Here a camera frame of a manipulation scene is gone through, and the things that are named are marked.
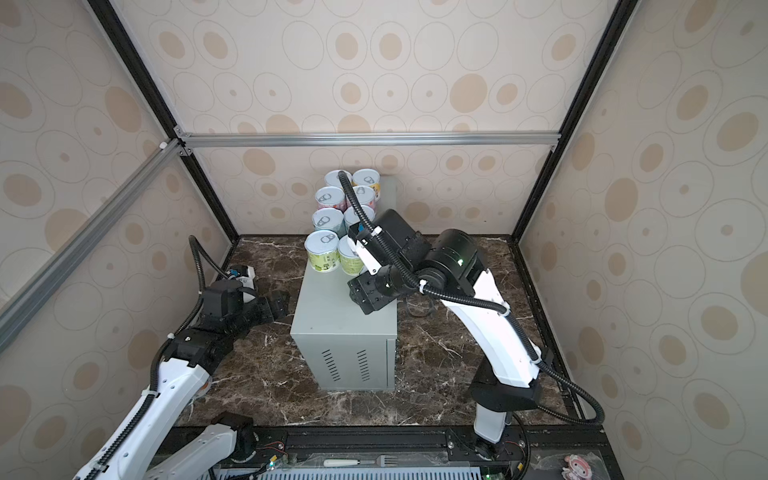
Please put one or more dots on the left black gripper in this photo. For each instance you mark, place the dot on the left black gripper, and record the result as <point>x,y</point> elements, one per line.
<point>271,312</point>

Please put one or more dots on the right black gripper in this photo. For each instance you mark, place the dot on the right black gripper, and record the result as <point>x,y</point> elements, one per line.
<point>359,289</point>

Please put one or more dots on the pink can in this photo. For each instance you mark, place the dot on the pink can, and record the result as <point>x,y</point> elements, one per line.
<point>365,195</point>
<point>331,197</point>

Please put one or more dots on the white can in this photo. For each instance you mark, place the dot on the white can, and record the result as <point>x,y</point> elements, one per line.
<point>330,219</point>

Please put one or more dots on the yellow can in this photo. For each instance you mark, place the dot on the yellow can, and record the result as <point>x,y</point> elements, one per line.
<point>332,178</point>
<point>368,177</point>

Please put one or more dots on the pink can front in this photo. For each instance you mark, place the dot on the pink can front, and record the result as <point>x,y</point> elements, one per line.
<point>331,197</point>

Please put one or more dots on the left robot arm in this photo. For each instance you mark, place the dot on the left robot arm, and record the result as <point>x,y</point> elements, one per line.
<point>179,371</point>

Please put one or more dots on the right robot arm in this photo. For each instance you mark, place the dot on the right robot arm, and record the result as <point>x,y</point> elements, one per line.
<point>507,380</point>

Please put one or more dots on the grey metal cabinet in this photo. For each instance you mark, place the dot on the grey metal cabinet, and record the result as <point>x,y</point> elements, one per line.
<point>344,348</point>

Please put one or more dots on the horizontal aluminium bar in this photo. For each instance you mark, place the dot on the horizontal aluminium bar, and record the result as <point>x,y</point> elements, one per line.
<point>379,139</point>

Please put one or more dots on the diagonal aluminium bar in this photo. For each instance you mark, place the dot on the diagonal aluminium bar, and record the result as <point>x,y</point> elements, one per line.
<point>21,309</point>

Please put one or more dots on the pink toy figure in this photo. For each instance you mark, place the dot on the pink toy figure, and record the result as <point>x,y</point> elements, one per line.
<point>576,468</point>

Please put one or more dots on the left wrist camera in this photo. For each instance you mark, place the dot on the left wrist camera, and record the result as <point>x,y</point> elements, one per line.
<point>244,274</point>

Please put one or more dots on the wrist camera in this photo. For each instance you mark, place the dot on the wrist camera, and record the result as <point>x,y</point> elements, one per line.
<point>363,252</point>
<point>244,274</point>

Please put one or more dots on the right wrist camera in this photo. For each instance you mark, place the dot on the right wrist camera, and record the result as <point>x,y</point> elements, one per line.
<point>363,252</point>

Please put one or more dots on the white handled fork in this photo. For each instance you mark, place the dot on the white handled fork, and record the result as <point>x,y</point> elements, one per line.
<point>382,461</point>

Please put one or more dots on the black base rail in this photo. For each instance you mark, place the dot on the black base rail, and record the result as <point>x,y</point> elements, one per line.
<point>423,452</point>

